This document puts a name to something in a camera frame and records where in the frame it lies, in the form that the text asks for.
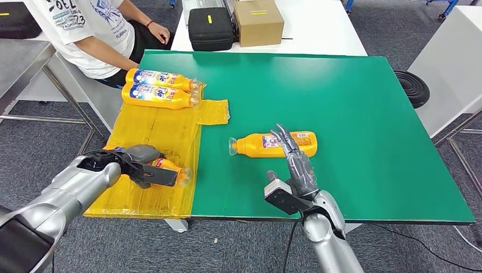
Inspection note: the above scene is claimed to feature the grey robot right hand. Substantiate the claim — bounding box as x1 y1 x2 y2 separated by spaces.
266 123 320 200

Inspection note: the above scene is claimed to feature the white table with metal legs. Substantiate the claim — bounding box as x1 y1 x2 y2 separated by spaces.
407 5 482 204

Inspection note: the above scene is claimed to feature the white floor cable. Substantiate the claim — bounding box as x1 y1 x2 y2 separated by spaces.
454 225 482 253

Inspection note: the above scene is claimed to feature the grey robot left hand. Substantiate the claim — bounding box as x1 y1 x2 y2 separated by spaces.
123 144 167 189

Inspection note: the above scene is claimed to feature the brown cardboard box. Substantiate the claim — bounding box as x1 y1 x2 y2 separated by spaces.
232 0 285 48

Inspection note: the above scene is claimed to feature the white desk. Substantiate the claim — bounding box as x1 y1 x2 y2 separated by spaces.
15 34 127 133

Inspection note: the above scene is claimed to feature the person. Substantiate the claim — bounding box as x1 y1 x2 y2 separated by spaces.
23 0 175 89

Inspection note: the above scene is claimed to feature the black floor cable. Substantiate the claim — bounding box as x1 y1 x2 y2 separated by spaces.
371 225 482 272

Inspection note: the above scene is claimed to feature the black ribbed round stool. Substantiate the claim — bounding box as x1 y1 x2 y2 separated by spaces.
393 69 431 110

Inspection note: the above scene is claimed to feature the person's left hand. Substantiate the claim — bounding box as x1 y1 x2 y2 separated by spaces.
148 22 171 46

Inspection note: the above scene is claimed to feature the grey metal table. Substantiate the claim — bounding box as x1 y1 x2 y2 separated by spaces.
0 39 107 223

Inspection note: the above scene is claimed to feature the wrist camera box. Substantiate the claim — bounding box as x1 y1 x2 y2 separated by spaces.
264 179 314 216
141 165 179 188

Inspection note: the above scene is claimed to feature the black carrying case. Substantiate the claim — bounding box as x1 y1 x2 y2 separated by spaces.
188 7 235 52
0 2 43 40

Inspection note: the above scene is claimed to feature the silver laptop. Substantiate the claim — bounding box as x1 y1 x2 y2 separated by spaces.
181 0 237 26

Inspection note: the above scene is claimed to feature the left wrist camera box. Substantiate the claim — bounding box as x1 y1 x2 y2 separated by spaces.
141 165 179 188

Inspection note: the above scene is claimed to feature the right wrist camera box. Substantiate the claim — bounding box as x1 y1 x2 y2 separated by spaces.
264 179 314 216

